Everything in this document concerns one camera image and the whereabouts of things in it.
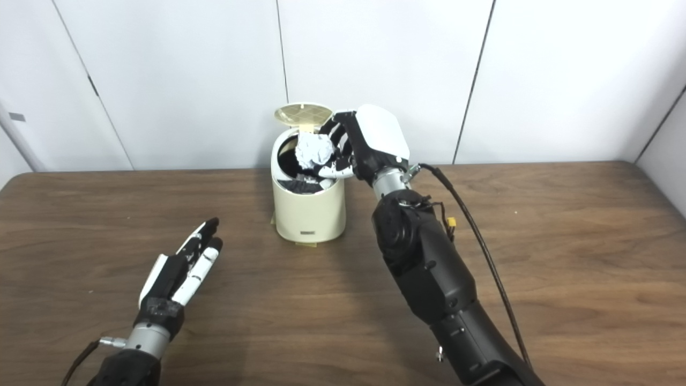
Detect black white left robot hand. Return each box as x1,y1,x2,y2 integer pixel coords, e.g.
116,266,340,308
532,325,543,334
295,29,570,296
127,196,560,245
134,217,224,339

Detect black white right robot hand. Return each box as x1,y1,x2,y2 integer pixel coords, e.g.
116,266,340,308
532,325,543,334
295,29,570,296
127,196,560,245
312,105,411,185

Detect white paper ball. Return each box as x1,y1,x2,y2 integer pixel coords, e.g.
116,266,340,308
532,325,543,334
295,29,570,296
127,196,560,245
295,132,336,169

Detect cream-colored plastic bin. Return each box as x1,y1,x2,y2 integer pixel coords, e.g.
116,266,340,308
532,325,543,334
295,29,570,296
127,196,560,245
271,126,347,244

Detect black bin liner bag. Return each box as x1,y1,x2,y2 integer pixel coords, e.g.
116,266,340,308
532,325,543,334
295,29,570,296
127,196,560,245
276,134,335,194

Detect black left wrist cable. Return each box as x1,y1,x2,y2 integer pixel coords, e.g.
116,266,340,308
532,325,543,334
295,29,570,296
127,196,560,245
60,337,127,386

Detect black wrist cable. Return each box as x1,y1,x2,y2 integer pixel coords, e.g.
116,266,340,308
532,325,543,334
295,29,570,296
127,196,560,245
60,337,127,386
410,164,532,370

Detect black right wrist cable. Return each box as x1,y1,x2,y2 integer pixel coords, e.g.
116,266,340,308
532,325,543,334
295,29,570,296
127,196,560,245
410,164,532,370

